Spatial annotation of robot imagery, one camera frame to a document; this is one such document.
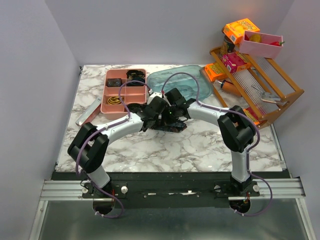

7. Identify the floral patterned necktie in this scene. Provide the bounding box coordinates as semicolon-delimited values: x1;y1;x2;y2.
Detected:
151;121;187;133

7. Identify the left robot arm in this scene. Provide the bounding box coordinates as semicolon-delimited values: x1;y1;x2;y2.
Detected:
67;96;168;198

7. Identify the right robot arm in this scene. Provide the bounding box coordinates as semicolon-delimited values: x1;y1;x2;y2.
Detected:
161;88;256;196

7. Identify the rolled black tie bottom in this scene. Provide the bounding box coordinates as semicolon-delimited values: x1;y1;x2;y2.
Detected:
127;103;145;113

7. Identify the rolled black tie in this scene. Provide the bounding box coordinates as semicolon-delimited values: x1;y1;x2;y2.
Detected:
127;103;145;113
126;69;146;79

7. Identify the blue transparent plastic tray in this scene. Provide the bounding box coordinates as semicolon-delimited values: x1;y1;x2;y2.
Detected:
147;65;213;101

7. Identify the rolled teal tie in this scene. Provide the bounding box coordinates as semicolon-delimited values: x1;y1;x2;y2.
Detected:
126;77;146;87

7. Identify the rolled black tie top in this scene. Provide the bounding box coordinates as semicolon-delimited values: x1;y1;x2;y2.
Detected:
126;69;146;79

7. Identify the rolled gold tie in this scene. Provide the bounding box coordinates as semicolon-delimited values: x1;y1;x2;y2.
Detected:
106;96;124;105

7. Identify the pink compartment organizer tray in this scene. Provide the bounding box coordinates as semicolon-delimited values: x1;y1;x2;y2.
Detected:
100;68;148;120

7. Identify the rolled dark floral tie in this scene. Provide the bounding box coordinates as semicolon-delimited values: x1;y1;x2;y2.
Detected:
106;78;123;88

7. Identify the orange bottle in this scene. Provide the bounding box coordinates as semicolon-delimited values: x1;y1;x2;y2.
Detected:
215;79;242;97

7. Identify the orange snack box middle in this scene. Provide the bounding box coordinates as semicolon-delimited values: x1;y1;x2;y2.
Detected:
204;62;228;82

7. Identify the orange snack box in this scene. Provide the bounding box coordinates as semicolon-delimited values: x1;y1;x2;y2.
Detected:
223;18;260;44
243;107;261;126
204;62;228;82

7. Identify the pink silver flat box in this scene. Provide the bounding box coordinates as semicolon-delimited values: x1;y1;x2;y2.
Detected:
75;97;102;127

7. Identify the pink snack box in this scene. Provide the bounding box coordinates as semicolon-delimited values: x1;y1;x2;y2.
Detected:
222;51;251;74

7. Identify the orange snack box lower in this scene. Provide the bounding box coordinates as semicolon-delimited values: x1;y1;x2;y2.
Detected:
243;107;261;126

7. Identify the brown snack can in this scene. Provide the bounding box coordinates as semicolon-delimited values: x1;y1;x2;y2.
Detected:
220;27;236;56

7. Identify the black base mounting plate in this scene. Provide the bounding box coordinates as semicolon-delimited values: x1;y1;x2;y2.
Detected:
51;171;262;210

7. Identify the wooden dish rack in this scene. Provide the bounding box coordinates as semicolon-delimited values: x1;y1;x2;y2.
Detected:
213;54;304;129

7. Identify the orange snack box top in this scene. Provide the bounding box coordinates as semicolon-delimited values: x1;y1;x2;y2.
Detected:
223;18;260;44

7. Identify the yellow toy fruit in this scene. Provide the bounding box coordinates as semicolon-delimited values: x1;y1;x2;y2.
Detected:
249;34;262;43

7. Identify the pink rectangular bin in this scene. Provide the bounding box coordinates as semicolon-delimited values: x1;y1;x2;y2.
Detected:
239;31;284;59

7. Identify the red toy pepper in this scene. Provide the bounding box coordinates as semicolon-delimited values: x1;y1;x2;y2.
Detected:
270;41;285;47

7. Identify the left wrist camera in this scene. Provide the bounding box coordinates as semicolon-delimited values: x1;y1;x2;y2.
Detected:
148;92;163;101

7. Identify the aluminium rail frame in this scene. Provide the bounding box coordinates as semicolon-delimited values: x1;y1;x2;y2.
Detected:
29;178;317;240

